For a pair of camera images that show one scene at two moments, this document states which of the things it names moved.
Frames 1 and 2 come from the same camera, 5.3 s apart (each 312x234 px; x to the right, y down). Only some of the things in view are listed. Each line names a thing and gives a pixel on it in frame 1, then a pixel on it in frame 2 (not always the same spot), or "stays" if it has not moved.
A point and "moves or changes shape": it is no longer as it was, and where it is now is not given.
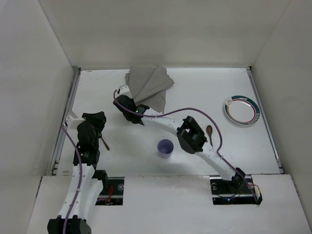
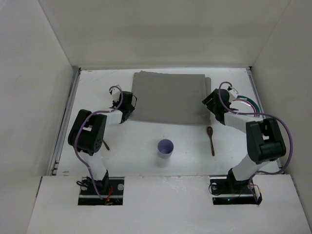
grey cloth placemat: x=147 y=86 moves or changes shape
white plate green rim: x=242 y=110 stays
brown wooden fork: x=105 y=144 stays
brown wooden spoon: x=209 y=130 stays
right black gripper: x=124 y=103 → x=209 y=103
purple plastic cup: x=165 y=147 stays
